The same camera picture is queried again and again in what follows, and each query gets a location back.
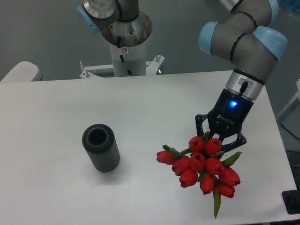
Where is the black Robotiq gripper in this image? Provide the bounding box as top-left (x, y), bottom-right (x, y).
top-left (195, 89), bottom-right (254, 152)

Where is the red tulip bouquet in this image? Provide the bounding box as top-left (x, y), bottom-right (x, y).
top-left (156, 132), bottom-right (241, 217)

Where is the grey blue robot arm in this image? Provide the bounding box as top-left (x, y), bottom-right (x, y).
top-left (76, 0), bottom-right (287, 152)

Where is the dark grey ribbed vase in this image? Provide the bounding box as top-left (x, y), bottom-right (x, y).
top-left (82, 124), bottom-right (120, 173)

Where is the black device at table edge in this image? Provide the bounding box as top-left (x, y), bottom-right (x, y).
top-left (282, 190), bottom-right (300, 215)

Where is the white chair backrest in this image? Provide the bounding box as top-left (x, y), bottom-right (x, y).
top-left (0, 61), bottom-right (43, 83)

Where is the black gripper cable connector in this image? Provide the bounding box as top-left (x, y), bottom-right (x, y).
top-left (238, 81), bottom-right (248, 98)

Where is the white furniture frame at right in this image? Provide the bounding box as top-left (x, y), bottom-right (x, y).
top-left (276, 79), bottom-right (300, 141)

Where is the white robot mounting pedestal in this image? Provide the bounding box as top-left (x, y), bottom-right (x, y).
top-left (79, 11), bottom-right (165, 80)

